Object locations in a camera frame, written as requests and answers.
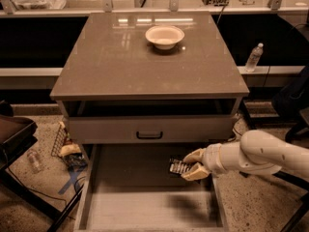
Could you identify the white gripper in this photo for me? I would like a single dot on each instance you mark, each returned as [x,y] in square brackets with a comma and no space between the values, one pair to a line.
[212,159]

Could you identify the chocolate rxbar black wrapper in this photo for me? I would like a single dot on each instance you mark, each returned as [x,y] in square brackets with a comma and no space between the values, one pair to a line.
[177,166]

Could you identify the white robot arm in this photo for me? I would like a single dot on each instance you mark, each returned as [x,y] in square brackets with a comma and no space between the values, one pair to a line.
[257,153]

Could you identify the closed upper drawer front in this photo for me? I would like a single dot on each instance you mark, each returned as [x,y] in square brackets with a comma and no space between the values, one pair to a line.
[176,129]

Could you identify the open middle drawer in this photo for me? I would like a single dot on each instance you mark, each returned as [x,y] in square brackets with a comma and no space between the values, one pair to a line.
[129,188]

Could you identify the grey cabinet with counter top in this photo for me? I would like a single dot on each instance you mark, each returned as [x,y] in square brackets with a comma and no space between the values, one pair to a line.
[113,71]

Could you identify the black office chair right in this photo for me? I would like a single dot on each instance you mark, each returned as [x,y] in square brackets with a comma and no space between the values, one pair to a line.
[291,103]

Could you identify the blue tape cross on floor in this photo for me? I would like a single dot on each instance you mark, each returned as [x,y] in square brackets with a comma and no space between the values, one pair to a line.
[74,173]

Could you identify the clear plastic water bottle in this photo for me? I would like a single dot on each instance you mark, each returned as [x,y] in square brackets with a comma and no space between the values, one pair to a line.
[254,58]

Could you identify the white paper bowl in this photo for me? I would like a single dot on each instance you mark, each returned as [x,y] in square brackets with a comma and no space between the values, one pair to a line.
[164,37]

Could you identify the plastic bottle on floor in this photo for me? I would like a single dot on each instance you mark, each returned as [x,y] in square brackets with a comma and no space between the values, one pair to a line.
[35,160]

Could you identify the black chair left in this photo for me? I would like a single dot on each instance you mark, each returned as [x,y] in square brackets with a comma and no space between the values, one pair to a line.
[16,137]

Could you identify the black drawer handle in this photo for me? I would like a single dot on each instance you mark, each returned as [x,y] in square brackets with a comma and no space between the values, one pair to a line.
[149,135]

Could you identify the wire basket with snacks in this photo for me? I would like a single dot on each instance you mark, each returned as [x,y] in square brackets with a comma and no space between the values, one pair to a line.
[65,150]

